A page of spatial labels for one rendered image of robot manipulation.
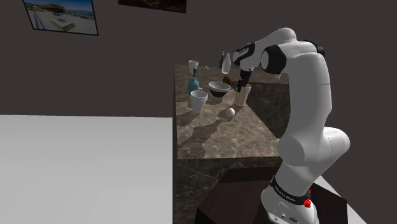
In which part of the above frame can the beige ribbed tall cup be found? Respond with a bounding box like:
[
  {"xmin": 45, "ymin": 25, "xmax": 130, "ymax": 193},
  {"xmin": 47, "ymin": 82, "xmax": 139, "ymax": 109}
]
[{"xmin": 233, "ymin": 83, "xmax": 253, "ymax": 108}]

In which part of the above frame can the white bottle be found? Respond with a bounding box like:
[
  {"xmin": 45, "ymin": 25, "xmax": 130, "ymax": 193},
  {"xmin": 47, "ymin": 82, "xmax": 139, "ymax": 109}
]
[{"xmin": 221, "ymin": 53, "xmax": 232, "ymax": 75}]

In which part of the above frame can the white bowl with dark band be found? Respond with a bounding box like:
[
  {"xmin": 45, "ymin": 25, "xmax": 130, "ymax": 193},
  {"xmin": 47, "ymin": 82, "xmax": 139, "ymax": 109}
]
[{"xmin": 207, "ymin": 81, "xmax": 231, "ymax": 98}]

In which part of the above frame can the blue glass bottle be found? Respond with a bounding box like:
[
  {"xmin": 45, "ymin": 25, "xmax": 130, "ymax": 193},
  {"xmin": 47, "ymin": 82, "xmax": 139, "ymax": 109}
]
[{"xmin": 187, "ymin": 68, "xmax": 200, "ymax": 96}]

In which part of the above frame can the large white cup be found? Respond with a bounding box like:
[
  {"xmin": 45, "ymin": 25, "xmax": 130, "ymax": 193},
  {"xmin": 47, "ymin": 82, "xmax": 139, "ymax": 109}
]
[{"xmin": 190, "ymin": 90, "xmax": 209, "ymax": 115}]

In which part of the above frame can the dark red robot stand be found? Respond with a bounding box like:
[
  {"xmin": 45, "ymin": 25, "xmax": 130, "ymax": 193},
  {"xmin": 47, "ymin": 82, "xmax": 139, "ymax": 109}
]
[{"xmin": 194, "ymin": 167, "xmax": 349, "ymax": 224}]

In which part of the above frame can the dark framed wall picture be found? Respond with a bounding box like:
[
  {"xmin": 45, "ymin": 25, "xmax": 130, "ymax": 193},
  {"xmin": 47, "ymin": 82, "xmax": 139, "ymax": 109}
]
[{"xmin": 118, "ymin": 0, "xmax": 188, "ymax": 14}]

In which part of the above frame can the framed harbour wall picture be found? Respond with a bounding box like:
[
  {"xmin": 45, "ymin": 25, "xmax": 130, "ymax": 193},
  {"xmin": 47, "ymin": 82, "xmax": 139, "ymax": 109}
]
[{"xmin": 22, "ymin": 0, "xmax": 99, "ymax": 36}]

